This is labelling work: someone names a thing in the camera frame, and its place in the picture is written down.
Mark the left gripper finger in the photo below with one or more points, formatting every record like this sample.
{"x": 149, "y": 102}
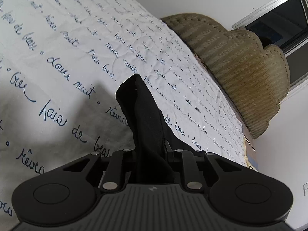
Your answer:
{"x": 167, "y": 147}

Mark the black pants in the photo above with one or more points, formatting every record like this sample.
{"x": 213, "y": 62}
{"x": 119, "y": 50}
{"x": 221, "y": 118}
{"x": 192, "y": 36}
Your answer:
{"x": 151, "y": 164}

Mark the olive upholstered headboard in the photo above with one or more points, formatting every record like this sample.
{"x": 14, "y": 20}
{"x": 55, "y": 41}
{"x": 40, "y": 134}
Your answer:
{"x": 255, "y": 77}

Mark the white quilt with blue script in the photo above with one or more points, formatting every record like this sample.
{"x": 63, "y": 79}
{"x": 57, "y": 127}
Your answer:
{"x": 62, "y": 62}

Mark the dark window with white frame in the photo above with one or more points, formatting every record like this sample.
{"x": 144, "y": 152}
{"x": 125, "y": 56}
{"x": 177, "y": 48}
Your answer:
{"x": 284, "y": 24}

